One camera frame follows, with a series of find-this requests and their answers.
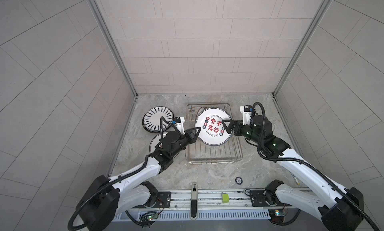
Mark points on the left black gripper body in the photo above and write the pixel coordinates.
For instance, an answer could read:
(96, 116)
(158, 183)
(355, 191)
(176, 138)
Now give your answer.
(181, 142)

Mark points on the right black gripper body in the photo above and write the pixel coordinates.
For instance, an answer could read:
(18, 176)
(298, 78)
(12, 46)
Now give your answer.
(248, 131)

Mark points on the red rimmed plate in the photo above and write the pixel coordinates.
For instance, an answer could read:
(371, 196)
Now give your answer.
(213, 132)
(156, 142)

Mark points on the blue striped white plate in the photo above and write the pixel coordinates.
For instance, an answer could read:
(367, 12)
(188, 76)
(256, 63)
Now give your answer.
(152, 118)

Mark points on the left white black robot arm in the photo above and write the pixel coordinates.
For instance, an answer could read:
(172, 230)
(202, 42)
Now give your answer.
(108, 197)

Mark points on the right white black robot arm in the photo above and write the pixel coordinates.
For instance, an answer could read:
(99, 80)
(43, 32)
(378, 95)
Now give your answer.
(338, 208)

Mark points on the yellow tipped pen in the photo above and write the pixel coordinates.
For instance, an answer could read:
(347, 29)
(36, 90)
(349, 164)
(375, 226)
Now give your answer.
(295, 178)

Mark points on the black silver handheld scanner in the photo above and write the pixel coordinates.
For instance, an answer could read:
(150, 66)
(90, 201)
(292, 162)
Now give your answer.
(194, 202)

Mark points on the green cube block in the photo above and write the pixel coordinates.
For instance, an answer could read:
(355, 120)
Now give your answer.
(225, 198)

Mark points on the left green circuit board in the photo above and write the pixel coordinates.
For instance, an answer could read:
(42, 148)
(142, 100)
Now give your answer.
(149, 217)

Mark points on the green circuit board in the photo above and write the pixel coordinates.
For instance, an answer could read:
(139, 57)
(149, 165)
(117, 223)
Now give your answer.
(149, 217)
(277, 216)

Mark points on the right green circuit board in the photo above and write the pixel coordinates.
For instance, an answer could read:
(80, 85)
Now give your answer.
(277, 216)

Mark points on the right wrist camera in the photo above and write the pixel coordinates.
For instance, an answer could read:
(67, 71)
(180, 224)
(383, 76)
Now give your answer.
(246, 114)

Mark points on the metal wire dish rack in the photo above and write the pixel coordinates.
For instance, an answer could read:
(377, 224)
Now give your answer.
(200, 153)

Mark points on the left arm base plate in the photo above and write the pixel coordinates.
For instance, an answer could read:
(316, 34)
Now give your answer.
(162, 200)

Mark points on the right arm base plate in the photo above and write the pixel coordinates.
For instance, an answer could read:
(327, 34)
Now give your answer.
(263, 198)

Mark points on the aluminium front rail frame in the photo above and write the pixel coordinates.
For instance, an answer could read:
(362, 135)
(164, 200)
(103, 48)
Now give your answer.
(226, 205)

